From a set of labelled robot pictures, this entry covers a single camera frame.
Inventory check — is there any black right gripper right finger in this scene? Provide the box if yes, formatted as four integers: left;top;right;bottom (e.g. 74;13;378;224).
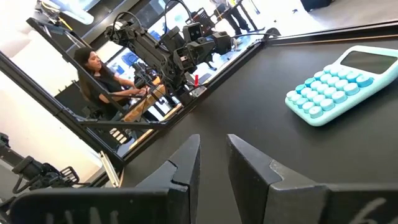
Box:
226;133;328;224

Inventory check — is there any teal calculator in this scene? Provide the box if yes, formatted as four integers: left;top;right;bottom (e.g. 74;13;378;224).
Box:
284;45;398;128

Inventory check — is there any person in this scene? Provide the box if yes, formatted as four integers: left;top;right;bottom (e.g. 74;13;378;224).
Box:
214;0;251;35
73;46;149;121

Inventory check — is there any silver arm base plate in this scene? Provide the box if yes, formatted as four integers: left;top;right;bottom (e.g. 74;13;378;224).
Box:
185;72;208;98

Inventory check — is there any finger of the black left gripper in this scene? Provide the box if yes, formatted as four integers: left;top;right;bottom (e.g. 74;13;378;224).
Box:
161;26;186;52
213;30;233;56

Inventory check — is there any black left camera cable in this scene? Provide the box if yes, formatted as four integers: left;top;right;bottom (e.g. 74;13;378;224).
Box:
111;0;194;34

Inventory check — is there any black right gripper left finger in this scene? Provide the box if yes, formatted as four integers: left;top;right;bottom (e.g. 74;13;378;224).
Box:
136;134;202;224

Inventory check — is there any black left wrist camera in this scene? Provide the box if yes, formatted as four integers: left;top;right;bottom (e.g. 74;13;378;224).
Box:
182;22;203;43

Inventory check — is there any silver aluminium profile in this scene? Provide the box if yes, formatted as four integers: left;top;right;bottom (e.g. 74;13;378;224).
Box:
99;151;121;188

